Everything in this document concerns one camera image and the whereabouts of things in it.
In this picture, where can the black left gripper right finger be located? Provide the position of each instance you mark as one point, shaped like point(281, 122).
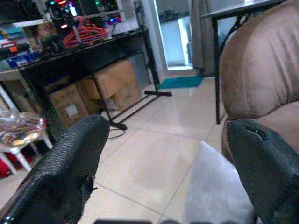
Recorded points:
point(266, 168)

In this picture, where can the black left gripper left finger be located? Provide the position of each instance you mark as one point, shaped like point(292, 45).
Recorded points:
point(63, 168)

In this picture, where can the white pillow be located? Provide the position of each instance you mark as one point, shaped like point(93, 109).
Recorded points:
point(215, 189)

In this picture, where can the brown leather sofa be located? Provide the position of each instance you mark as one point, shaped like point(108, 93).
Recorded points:
point(261, 70)

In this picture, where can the teal floor mat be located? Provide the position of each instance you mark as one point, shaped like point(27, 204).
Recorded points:
point(180, 82)

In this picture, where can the clear bag of colourful items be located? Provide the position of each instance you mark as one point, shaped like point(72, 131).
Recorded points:
point(19, 130)

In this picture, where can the brown cardboard box with label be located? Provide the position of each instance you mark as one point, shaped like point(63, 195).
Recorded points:
point(67, 102)

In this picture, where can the large brown cardboard box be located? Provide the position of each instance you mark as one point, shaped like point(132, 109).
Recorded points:
point(116, 81)

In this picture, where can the blue plastic box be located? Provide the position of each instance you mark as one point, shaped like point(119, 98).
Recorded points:
point(21, 59)

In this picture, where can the black folding table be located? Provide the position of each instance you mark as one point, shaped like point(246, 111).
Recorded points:
point(222, 42)

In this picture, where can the red plastic clothes hangers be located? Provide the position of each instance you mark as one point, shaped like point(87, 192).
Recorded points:
point(85, 35)

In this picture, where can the grey curtain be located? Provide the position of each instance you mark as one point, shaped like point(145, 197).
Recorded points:
point(202, 39)

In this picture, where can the glass door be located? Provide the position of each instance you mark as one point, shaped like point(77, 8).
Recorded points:
point(176, 37)

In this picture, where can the black metal frame desk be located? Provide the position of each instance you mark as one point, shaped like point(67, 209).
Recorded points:
point(98, 60)

